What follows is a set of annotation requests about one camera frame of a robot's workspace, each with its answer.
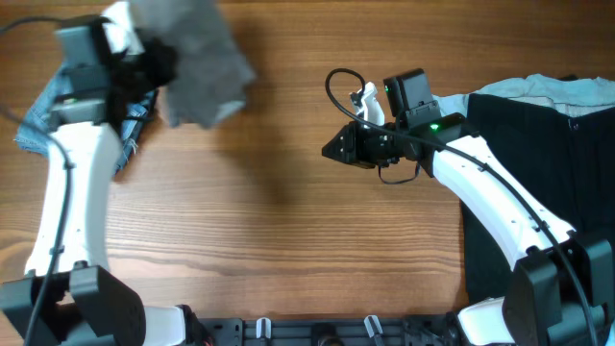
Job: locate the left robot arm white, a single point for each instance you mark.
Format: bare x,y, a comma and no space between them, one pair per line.
68,296

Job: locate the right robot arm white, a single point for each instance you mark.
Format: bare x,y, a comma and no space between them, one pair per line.
561,290

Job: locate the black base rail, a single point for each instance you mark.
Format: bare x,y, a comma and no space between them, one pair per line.
413,330

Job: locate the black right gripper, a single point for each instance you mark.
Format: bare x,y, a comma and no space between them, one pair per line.
356,150

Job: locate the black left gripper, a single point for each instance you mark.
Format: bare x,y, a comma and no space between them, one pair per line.
165,55

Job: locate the light blue shirt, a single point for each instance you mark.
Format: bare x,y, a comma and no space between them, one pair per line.
573,98

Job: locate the grey cotton shorts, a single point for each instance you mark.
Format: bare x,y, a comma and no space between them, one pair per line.
211,72

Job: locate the folded blue denim shorts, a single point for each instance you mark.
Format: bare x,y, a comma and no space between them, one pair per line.
30,141

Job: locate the black garment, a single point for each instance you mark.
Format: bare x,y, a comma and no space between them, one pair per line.
566,163

